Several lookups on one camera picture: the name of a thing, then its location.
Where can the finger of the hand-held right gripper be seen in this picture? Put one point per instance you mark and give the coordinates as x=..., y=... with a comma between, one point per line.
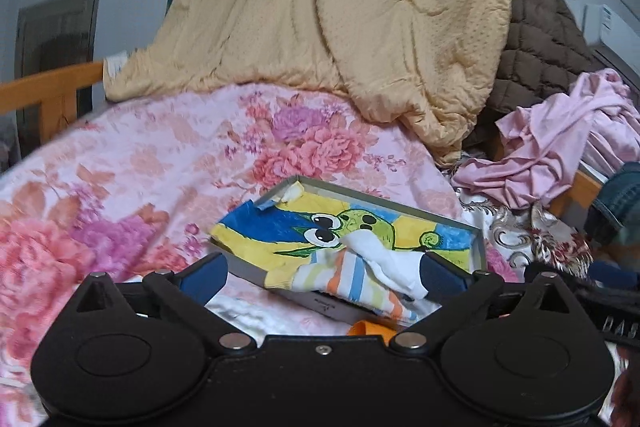
x=570, y=269
x=615, y=274

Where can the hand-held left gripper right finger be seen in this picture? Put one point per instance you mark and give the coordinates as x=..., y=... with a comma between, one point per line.
x=440, y=279

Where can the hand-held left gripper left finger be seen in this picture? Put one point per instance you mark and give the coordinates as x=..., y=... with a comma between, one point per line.
x=205, y=279

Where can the orange fabric piece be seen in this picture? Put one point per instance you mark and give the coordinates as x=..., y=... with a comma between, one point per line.
x=367, y=328

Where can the pastel striped sock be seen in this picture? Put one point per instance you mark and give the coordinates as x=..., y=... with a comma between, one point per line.
x=345, y=282

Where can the grey tray box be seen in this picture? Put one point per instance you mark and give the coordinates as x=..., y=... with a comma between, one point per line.
x=330, y=304

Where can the blue denim jeans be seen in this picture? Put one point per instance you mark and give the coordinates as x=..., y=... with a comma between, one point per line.
x=617, y=202

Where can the yellow blue cartoon picture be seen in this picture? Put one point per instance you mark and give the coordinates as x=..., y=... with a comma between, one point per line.
x=260, y=227

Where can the pink floral bedsheet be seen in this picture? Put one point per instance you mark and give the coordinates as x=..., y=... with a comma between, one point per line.
x=125, y=187

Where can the pink garment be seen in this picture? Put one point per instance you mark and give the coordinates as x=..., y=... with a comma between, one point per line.
x=550, y=142

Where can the brown quilted jacket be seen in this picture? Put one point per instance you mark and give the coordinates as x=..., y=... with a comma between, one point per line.
x=540, y=42

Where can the white air conditioner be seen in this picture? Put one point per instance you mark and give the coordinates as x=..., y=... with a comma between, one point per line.
x=612, y=32

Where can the grey door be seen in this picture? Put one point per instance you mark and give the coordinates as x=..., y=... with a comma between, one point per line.
x=55, y=37

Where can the yellow quilt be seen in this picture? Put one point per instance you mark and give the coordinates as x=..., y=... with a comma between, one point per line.
x=310, y=7

